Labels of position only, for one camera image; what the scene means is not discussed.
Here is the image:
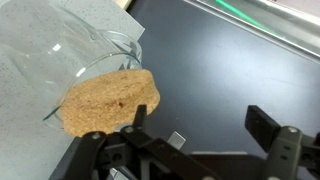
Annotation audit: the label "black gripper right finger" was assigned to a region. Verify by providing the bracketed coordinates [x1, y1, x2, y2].
[244, 104, 303, 158]

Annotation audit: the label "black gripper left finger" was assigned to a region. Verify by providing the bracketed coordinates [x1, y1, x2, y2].
[120, 105, 187, 167]

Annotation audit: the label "brown cork lid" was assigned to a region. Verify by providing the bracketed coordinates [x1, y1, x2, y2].
[59, 69, 160, 137]

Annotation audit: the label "clear glass jug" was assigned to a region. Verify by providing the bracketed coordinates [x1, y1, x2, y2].
[0, 0, 142, 129]

